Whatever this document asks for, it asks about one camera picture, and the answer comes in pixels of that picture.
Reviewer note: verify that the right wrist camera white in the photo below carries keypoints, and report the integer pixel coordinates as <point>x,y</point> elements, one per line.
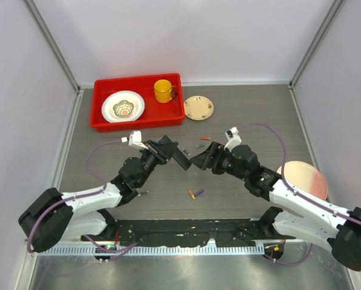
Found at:
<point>233,138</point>

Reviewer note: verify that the red plastic tray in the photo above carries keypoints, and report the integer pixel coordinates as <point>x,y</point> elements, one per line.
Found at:
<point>155,114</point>

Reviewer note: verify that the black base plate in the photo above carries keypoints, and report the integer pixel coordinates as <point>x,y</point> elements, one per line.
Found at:
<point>187,233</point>

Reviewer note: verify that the white paper plate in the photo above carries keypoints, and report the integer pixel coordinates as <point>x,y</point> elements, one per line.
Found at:
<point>123,106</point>

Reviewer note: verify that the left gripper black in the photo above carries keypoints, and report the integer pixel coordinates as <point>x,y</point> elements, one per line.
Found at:
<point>162,152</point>

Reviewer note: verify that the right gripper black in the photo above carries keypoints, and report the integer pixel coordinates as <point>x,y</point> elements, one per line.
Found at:
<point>216,151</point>

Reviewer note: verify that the pink rimmed plate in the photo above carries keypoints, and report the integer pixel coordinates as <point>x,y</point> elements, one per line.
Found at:
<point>305,177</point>

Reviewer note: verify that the beige floral saucer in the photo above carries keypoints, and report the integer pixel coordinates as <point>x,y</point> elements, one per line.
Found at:
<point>198,108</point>

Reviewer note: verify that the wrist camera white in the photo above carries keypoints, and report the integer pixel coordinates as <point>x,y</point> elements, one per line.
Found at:
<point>233,138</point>
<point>134,140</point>

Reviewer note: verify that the yellow mug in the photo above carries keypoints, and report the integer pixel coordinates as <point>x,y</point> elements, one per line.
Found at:
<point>164,91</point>

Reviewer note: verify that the orange battery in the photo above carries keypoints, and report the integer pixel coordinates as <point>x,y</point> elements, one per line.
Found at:
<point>192,194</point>

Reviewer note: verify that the white slotted cable duct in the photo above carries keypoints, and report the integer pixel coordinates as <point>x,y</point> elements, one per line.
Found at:
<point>85,249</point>

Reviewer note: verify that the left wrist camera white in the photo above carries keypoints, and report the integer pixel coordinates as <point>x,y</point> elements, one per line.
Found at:
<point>134,140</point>

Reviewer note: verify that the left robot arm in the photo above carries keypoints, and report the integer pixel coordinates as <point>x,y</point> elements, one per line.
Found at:
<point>46,220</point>

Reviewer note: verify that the black remote control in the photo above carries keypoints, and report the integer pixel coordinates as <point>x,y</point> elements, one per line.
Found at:
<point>181,159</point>

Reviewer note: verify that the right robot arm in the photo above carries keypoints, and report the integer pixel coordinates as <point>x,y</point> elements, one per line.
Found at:
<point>333,228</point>

